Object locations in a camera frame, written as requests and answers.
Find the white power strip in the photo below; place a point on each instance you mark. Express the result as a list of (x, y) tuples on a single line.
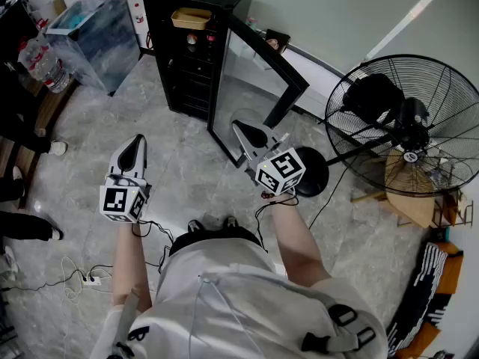
[(91, 280)]

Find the black mini fridge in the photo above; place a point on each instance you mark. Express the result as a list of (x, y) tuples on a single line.
[(176, 69)]

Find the yellow plastic container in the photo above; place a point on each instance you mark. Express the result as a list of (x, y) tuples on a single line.
[(190, 20)]

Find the glass fridge door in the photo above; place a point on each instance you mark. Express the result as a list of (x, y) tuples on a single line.
[(254, 84)]

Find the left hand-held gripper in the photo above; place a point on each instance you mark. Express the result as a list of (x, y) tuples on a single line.
[(119, 200)]

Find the large clear water bottle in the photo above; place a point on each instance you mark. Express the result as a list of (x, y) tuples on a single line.
[(48, 67)]

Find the person's left shoe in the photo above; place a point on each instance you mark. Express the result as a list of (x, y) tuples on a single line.
[(195, 225)]

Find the person's left forearm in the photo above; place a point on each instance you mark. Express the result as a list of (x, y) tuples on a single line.
[(129, 264)]

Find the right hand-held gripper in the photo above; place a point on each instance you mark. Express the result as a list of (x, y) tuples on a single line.
[(278, 170)]

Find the person's black shorts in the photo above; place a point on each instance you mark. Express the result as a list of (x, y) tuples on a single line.
[(213, 236)]

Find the wooden stool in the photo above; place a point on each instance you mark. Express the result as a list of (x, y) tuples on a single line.
[(411, 204)]

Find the red white can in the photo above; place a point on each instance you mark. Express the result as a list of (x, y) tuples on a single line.
[(191, 39)]

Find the person's right shoe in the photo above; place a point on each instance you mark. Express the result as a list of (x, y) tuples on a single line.
[(230, 221)]

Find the large black floor fan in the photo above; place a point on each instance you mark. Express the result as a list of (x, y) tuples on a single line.
[(374, 95)]

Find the small red can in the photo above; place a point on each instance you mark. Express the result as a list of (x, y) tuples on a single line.
[(211, 38)]

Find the person's right forearm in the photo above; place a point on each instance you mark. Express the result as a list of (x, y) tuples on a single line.
[(295, 245)]

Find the person's white shirt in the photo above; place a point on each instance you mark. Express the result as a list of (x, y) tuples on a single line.
[(243, 305)]

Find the black framed box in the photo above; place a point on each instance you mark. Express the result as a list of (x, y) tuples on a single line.
[(277, 37)]

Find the orange black patterned chair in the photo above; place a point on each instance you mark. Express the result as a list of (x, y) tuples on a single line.
[(426, 297)]

